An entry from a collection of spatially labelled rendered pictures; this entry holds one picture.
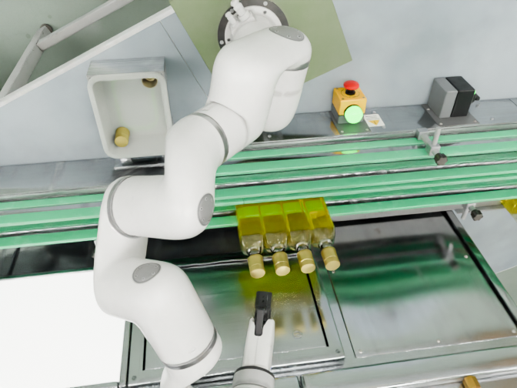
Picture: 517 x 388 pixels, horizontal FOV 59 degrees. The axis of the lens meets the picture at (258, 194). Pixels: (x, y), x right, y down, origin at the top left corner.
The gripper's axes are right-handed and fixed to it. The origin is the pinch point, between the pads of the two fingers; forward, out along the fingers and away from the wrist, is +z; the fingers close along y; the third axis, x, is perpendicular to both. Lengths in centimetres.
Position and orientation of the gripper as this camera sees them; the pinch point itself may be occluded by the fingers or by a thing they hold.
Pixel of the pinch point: (263, 307)
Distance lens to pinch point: 97.2
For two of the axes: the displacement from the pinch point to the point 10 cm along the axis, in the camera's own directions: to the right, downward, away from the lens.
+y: 0.0, -7.5, -6.6
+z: 1.2, -6.5, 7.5
